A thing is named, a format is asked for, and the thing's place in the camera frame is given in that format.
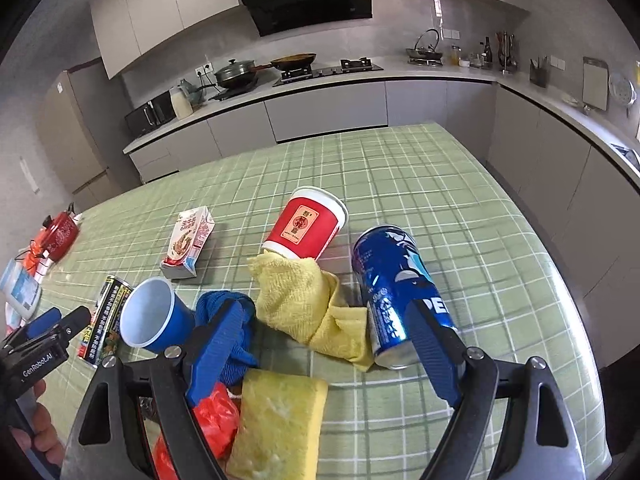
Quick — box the beige refrigerator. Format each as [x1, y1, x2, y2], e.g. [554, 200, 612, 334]
[35, 60, 141, 196]

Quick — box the yellow cloth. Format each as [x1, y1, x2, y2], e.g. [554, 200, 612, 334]
[248, 252, 376, 373]

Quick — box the white cutting board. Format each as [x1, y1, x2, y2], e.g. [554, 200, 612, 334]
[581, 57, 610, 112]

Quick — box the white snack carton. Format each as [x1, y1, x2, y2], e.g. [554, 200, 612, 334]
[159, 206, 217, 281]

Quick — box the white and blue packet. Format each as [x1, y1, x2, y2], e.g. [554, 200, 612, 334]
[0, 258, 42, 321]

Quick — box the blue plastic cup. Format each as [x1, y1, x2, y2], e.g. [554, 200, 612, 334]
[119, 276, 197, 353]

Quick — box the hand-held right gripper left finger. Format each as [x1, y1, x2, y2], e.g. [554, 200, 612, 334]
[60, 299, 248, 480]

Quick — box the red paper cup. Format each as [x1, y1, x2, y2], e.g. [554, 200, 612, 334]
[261, 186, 349, 262]

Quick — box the green checked tablecloth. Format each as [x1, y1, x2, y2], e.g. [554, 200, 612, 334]
[0, 121, 613, 480]

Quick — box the black induction cooker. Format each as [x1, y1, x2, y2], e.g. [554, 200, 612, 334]
[209, 84, 261, 102]

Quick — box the yellow sponge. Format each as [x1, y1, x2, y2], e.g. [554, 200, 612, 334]
[226, 369, 329, 480]

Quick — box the person's left hand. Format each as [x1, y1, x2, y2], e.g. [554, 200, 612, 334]
[9, 379, 67, 480]

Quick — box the steel pan with handle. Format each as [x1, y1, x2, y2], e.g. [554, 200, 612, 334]
[406, 29, 445, 67]

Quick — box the utensil holder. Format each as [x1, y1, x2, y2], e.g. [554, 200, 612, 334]
[496, 31, 519, 73]

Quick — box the black range hood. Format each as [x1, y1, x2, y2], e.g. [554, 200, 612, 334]
[236, 0, 375, 37]

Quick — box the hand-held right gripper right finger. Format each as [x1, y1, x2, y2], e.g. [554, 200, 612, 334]
[403, 299, 587, 480]

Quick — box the blue drink can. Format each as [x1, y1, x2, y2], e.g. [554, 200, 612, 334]
[351, 225, 460, 371]

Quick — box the grey kettle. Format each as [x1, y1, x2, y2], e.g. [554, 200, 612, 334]
[178, 78, 207, 107]

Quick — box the dark tin can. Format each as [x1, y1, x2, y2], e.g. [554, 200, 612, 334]
[77, 274, 133, 371]

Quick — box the lidded cooking pot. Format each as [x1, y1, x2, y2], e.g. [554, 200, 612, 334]
[214, 58, 261, 89]

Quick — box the black wok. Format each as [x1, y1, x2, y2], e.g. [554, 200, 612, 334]
[252, 52, 318, 72]

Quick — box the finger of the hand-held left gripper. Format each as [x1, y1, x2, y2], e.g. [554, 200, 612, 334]
[2, 307, 64, 350]
[31, 305, 94, 353]

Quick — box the black gas stove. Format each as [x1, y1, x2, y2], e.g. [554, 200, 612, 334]
[273, 58, 384, 87]

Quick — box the red mesh scrubber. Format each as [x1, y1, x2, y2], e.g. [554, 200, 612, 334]
[151, 382, 242, 480]

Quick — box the blue cloth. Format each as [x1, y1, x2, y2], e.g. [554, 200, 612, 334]
[194, 290, 261, 396]

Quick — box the round steel colander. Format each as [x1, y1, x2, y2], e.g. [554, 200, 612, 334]
[608, 72, 637, 109]

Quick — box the steel wool scrubber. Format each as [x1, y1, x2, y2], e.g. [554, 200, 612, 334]
[135, 394, 162, 423]

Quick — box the black microwave oven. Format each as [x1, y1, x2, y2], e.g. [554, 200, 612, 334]
[124, 91, 177, 137]

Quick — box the white jug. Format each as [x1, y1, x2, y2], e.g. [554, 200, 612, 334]
[170, 86, 194, 120]

